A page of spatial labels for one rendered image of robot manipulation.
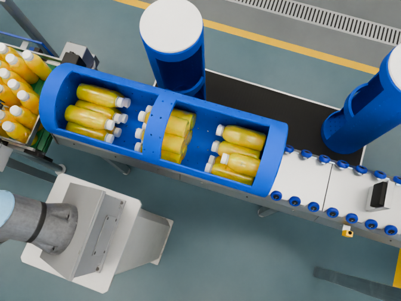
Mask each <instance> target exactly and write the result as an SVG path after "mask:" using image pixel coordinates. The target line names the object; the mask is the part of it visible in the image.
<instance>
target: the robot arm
mask: <svg viewBox="0 0 401 301"><path fill-rule="evenodd" d="M1 102H2V103H5V102H3V101H2V100H1V99H0V110H4V111H5V108H4V107H6V108H8V106H5V105H3V104H2V103H1ZM77 223H78V209H77V208H76V206H75V205H73V204H69V203H66V202H64V203H45V202H41V201H37V200H35V199H31V198H27V197H25V196H21V195H17V194H14V193H11V192H9V191H5V190H0V245H1V244H2V243H4V242H5V241H8V240H9V239H13V240H16V241H22V242H28V243H31V244H33V245H35V246H37V247H38V248H40V249H41V250H43V251H45V252H46V253H48V254H53V255H59V254H61V253H62V252H64V251H65V249H66V248H67V247H68V245H69V244H70V242H71V240H72V238H73V236H74V233H75V230H76V226H77Z"/></svg>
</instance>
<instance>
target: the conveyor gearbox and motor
mask: <svg viewBox="0 0 401 301"><path fill-rule="evenodd" d="M70 51H71V52H74V53H75V54H76V55H77V54H78V55H79V56H80V57H81V58H82V60H83V61H84V62H85V64H86V67H87V68H89V69H93V70H97V71H98V69H97V66H98V64H99V60H98V58H97V57H96V55H94V54H91V53H90V51H89V49H88V48H87V46H83V45H79V44H74V43H72V42H66V45H65V46H64V48H63V51H62V53H61V55H60V57H59V58H60V59H63V56H64V54H65V52H68V53H69V52H70Z"/></svg>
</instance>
